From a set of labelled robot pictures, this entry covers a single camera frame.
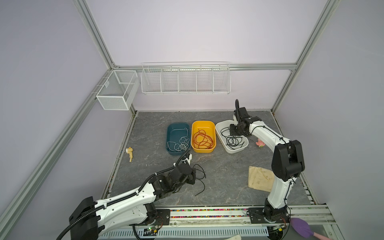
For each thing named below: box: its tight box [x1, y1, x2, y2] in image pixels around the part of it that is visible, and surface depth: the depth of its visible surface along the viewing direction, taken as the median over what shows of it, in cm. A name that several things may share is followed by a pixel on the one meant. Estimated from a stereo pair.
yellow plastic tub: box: [190, 120, 217, 153], surface depth 104 cm
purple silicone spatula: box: [290, 217, 332, 240], surface depth 71 cm
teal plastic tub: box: [166, 122, 191, 156], surface depth 104 cm
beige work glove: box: [248, 166, 275, 193], surface depth 87 cm
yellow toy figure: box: [125, 147, 133, 163], surface depth 98 cm
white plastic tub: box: [215, 120, 249, 154], surface depth 103 cm
